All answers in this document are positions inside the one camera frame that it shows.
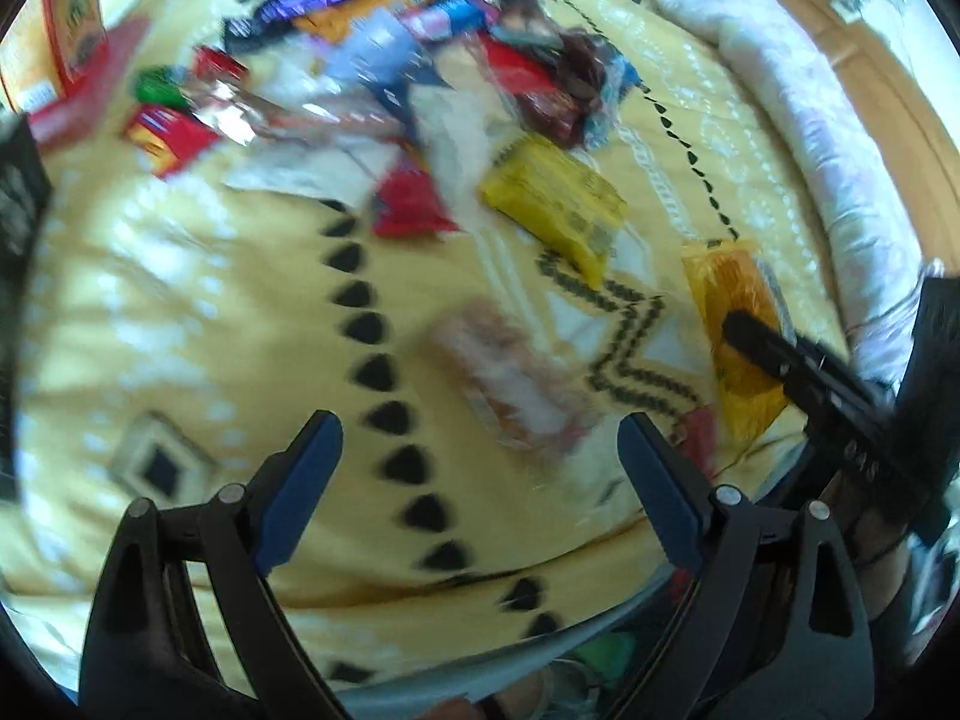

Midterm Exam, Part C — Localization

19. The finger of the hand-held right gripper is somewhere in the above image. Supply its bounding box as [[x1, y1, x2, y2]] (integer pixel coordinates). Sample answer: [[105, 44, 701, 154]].
[[721, 309, 826, 400]]

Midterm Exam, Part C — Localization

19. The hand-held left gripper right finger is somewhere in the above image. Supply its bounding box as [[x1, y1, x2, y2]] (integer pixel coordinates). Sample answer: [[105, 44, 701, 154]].
[[616, 412, 877, 720]]

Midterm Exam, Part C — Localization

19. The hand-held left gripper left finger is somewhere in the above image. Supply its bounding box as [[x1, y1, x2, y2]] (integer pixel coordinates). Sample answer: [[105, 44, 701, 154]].
[[77, 409, 346, 720]]

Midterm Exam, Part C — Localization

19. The orange clear-edged snack packet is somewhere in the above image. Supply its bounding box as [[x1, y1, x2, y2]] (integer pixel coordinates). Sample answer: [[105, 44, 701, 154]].
[[681, 240, 800, 443]]

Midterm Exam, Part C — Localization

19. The clear biscuit packet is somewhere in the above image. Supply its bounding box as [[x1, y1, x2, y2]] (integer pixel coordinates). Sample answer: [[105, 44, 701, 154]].
[[431, 300, 601, 458]]

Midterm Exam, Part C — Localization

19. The large pile of snack packets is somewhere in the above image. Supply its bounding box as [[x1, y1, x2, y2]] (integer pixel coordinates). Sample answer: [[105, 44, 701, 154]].
[[124, 0, 646, 241]]

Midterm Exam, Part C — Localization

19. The person's right forearm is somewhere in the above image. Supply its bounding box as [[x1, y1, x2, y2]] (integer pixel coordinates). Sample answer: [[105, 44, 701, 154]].
[[821, 476, 912, 616]]

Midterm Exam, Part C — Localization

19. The small red snack packet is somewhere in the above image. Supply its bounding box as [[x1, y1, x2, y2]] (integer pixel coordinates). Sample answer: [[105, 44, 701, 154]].
[[679, 405, 721, 466]]

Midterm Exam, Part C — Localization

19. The floral quilt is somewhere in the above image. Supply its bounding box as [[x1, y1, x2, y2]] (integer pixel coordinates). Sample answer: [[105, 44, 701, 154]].
[[600, 0, 946, 391]]

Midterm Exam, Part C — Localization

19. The yellow barcode snack packet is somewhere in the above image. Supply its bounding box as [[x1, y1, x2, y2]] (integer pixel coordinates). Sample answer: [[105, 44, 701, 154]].
[[480, 133, 627, 290]]

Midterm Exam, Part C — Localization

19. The wooden headboard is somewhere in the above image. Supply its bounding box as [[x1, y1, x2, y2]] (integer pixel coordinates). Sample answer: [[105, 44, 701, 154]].
[[724, 0, 960, 271]]

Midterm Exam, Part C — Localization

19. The red flat box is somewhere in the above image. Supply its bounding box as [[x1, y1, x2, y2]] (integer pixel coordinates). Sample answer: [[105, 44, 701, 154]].
[[30, 15, 151, 147]]

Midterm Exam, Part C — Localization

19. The orange and red carton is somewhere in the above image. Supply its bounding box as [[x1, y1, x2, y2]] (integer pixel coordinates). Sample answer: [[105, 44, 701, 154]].
[[0, 0, 106, 113]]

